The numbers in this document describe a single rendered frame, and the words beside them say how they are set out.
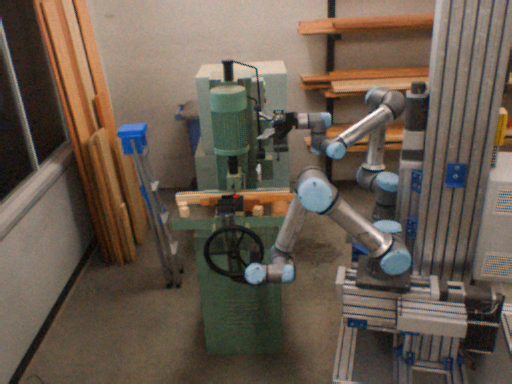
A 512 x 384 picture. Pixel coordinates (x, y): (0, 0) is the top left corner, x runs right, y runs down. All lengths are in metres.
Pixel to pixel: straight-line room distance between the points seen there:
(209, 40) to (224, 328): 2.73
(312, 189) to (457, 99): 0.67
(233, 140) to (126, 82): 2.59
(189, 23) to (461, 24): 3.05
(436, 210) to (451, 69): 0.59
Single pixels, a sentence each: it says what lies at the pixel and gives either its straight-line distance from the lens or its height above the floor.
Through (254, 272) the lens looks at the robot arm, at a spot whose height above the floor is 0.94.
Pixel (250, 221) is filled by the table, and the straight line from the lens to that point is 2.42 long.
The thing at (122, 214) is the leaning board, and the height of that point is 0.42.
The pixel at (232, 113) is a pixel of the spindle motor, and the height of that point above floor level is 1.41.
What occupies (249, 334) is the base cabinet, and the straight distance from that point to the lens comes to 2.84.
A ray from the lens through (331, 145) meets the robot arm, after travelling 2.21.
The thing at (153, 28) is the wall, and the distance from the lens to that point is 4.66.
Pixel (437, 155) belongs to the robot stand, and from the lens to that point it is 2.07.
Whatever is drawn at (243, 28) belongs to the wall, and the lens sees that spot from 4.58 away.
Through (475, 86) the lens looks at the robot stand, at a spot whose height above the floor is 1.59.
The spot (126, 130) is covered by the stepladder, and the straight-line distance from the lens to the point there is 3.09.
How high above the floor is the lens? 2.02
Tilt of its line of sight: 26 degrees down
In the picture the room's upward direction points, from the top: 3 degrees counter-clockwise
